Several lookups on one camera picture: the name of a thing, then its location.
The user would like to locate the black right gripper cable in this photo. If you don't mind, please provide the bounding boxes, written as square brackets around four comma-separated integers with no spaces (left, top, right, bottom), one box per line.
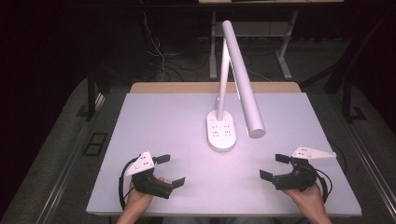
[313,167,333,205]

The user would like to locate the white floor cable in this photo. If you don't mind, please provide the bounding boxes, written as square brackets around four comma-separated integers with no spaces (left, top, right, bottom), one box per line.
[138,0,167,82]

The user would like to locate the black floor outlet frame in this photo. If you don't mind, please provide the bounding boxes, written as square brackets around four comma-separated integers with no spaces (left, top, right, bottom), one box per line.
[81,132,109,157]

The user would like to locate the white metal desk frame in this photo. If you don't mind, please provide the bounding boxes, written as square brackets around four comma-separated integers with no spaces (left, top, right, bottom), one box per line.
[208,9,299,81]

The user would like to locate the black metal stand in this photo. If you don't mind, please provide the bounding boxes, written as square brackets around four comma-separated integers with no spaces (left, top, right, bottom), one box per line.
[76,70,108,122]
[323,12,396,123]

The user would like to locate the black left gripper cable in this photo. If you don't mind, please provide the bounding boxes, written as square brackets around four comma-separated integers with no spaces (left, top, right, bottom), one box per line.
[118,158,140,211]

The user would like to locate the person's right hand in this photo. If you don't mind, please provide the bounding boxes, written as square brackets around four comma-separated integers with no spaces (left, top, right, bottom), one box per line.
[281,182,325,217]

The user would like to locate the white desk lamp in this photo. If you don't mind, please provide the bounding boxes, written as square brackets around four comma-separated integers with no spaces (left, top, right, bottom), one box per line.
[205,20,267,153]

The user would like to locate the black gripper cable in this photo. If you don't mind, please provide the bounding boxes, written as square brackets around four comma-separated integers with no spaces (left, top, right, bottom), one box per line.
[313,167,333,205]
[118,158,140,211]

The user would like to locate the person's left hand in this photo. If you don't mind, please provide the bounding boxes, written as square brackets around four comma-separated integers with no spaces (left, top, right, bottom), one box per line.
[125,176,166,215]

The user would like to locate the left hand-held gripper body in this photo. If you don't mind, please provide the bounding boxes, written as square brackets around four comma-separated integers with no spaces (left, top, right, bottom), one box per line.
[123,150,174,201]

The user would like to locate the black floor cables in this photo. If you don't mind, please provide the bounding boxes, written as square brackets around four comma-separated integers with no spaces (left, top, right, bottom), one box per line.
[162,36,214,82]

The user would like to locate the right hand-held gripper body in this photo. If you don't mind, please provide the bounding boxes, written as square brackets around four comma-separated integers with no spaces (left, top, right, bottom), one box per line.
[272,146,338,192]

